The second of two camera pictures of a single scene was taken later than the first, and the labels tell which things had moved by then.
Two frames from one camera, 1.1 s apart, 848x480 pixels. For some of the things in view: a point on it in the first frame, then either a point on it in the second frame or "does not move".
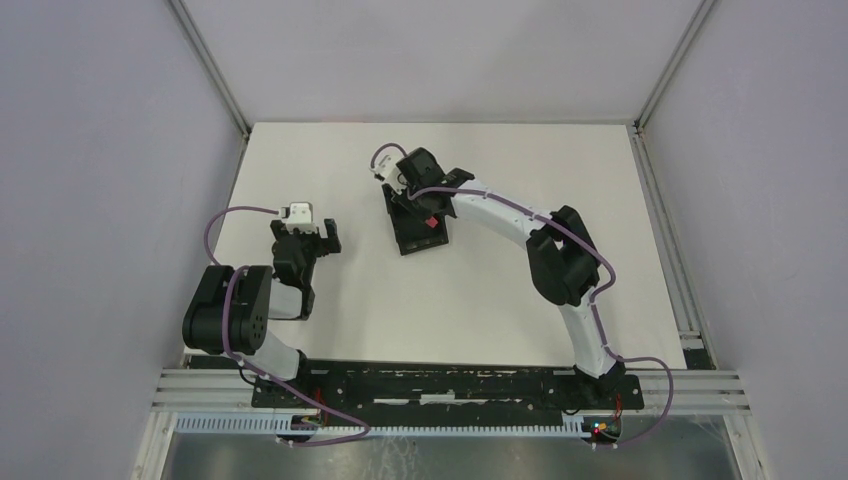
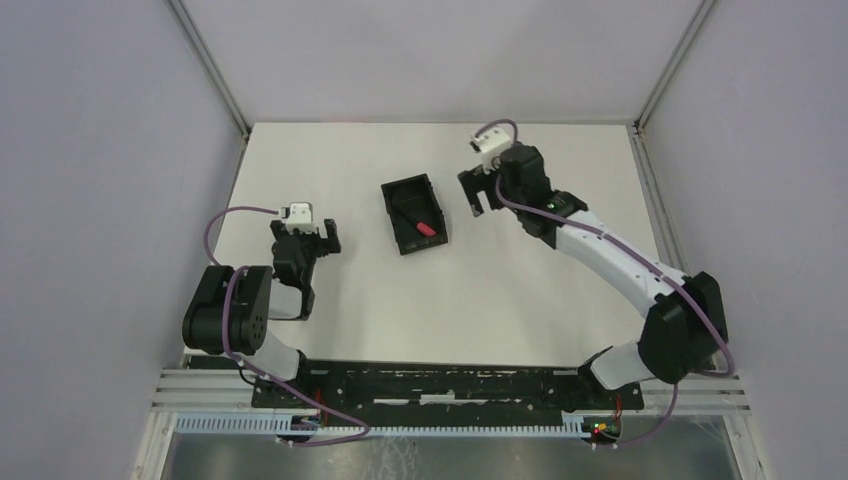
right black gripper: x=403 y=197 → x=475 y=180
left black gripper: x=332 y=245 does not move
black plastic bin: x=411 y=229 does not move
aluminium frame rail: x=676 y=391 does not move
